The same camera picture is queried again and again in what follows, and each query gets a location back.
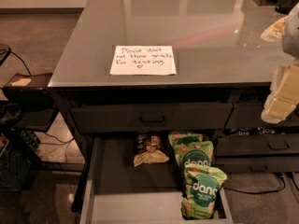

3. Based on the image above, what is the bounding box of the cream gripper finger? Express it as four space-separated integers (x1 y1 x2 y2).
261 63 299 124

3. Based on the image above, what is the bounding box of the brown chip bag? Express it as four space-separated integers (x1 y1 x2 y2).
133 132 169 167

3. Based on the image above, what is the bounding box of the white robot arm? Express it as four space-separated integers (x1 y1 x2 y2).
261 5 299 124

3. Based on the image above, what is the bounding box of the right dark top drawer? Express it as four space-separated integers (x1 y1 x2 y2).
225 102 299 129

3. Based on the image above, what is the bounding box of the right dark middle drawer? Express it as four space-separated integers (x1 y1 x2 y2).
215 133 299 157

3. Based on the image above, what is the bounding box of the dark snack bags right drawer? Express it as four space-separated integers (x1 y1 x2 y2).
225 127 299 136

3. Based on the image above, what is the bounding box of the right dark bottom drawer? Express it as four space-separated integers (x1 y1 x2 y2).
214 156 299 173

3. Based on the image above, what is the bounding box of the rear green dang snack bag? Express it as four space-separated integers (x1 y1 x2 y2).
168 131 204 147

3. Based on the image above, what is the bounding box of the front green dang snack bag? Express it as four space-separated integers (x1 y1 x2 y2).
181 163 227 219

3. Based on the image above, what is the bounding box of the closed dark top drawer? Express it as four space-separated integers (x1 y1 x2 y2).
71 103 233 133

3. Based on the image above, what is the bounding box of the open grey middle drawer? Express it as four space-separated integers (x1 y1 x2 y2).
79 133 234 224

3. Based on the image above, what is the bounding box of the white handwritten paper note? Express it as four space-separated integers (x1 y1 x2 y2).
110 46 177 76

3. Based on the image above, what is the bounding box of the dark side table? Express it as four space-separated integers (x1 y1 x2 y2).
3 73 58 132

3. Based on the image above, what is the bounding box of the black plastic crate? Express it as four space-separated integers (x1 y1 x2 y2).
0 131 41 191

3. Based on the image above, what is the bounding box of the black floor cable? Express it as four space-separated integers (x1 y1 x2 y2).
223 172 299 201

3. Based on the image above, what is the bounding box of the black top drawer handle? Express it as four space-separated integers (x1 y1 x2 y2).
139 116 165 125

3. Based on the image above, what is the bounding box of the black cable at left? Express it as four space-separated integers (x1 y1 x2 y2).
0 43 33 77

